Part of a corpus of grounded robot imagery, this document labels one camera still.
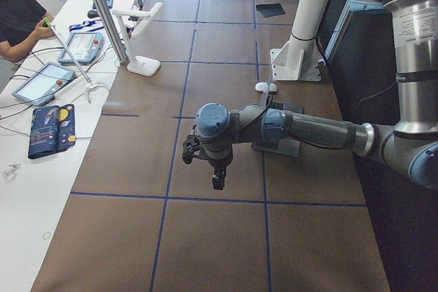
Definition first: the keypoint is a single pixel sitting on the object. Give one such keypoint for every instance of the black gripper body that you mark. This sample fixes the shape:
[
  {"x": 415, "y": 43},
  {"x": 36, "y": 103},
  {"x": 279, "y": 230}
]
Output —
[{"x": 219, "y": 163}]

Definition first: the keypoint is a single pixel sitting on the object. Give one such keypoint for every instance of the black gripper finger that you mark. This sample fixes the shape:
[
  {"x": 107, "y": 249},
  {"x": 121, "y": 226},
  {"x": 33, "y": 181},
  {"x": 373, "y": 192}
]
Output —
[{"x": 218, "y": 179}]

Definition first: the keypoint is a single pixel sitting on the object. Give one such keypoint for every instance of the grey laptop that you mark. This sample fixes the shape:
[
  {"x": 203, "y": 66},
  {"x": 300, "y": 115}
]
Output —
[{"x": 274, "y": 137}]

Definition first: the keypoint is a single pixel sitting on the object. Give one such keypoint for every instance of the white computer mouse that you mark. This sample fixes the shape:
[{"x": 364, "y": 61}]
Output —
[{"x": 261, "y": 87}]

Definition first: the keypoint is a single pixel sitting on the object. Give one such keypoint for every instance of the black mouse pad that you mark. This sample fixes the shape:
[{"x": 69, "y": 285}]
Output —
[{"x": 268, "y": 10}]

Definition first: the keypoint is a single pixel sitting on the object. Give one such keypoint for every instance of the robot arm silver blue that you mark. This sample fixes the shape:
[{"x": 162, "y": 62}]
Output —
[{"x": 408, "y": 147}]

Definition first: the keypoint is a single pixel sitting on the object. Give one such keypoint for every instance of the white desk lamp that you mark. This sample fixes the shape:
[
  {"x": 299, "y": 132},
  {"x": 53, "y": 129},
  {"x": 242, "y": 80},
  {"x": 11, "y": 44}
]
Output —
[{"x": 138, "y": 64}]

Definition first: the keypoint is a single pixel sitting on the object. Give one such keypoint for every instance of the black computer mouse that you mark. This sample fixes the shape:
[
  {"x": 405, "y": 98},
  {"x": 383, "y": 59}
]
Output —
[{"x": 93, "y": 14}]

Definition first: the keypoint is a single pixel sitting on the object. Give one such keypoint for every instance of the dark blue space pouch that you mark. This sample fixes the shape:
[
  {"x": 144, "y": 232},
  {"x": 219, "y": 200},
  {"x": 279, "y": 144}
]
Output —
[{"x": 52, "y": 130}]

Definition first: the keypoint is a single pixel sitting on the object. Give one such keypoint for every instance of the teach pendant far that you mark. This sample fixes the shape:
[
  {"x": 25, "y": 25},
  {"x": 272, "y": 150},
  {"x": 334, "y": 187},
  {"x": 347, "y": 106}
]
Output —
[{"x": 85, "y": 46}]

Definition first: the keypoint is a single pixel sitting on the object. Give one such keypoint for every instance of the teach pendant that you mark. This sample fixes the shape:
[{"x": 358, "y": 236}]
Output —
[
  {"x": 41, "y": 87},
  {"x": 85, "y": 46}
]

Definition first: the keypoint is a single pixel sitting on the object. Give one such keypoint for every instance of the teach pendant near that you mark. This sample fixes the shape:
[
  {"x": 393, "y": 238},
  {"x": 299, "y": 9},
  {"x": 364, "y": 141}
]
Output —
[{"x": 41, "y": 87}]

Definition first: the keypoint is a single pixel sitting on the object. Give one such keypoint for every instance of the crumpled clear plastic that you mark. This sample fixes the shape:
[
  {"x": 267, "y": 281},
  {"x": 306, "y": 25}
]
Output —
[{"x": 10, "y": 173}]

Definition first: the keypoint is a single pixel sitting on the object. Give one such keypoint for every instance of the seated person black shirt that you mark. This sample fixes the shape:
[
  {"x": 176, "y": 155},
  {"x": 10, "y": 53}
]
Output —
[{"x": 22, "y": 26}]

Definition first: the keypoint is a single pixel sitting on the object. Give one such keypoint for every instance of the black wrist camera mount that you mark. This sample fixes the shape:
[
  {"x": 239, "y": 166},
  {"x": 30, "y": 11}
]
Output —
[{"x": 192, "y": 148}]

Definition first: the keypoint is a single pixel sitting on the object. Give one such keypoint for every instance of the grabber stick green handle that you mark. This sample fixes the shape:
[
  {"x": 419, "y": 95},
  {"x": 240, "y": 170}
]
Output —
[{"x": 91, "y": 84}]

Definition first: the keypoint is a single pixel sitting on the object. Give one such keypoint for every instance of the aluminium frame profile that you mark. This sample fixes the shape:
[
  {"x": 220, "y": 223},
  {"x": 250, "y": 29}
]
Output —
[{"x": 112, "y": 32}]

